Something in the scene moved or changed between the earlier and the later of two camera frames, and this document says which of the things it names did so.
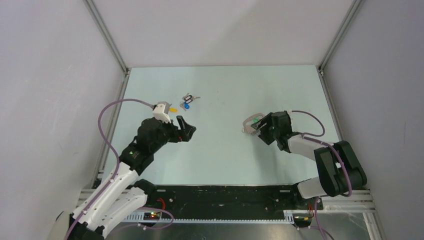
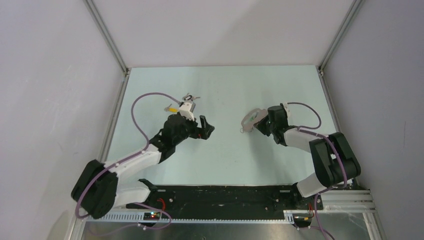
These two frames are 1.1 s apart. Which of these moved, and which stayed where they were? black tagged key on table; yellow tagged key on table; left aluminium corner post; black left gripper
Moved: black left gripper
Stayed: yellow tagged key on table; black tagged key on table; left aluminium corner post
